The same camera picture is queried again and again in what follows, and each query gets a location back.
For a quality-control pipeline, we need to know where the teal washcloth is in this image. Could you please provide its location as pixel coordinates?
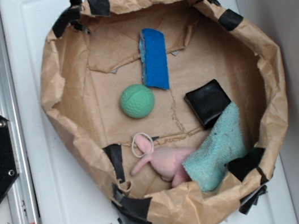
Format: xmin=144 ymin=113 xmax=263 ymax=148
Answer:
xmin=182 ymin=102 xmax=247 ymax=192

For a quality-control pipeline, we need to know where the white rubber band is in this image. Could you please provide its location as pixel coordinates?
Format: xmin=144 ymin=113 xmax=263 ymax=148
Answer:
xmin=131 ymin=132 xmax=155 ymax=159

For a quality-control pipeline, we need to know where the black square block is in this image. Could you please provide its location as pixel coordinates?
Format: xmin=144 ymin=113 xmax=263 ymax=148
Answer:
xmin=184 ymin=79 xmax=231 ymax=130

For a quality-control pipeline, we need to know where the pink plush bunny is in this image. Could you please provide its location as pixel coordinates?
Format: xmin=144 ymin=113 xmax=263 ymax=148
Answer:
xmin=131 ymin=146 xmax=197 ymax=187

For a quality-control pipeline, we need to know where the green foam ball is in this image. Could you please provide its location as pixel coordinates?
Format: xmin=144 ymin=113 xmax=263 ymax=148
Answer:
xmin=119 ymin=84 xmax=155 ymax=119

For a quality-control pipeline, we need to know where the blue sponge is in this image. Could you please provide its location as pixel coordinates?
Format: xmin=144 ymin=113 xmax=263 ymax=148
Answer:
xmin=139 ymin=28 xmax=170 ymax=90

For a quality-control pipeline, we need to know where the aluminium extrusion rail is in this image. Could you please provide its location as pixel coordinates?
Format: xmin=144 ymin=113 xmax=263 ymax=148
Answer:
xmin=0 ymin=13 xmax=42 ymax=224

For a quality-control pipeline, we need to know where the brown paper bag bin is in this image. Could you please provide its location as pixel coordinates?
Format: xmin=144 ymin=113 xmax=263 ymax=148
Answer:
xmin=41 ymin=0 xmax=288 ymax=224

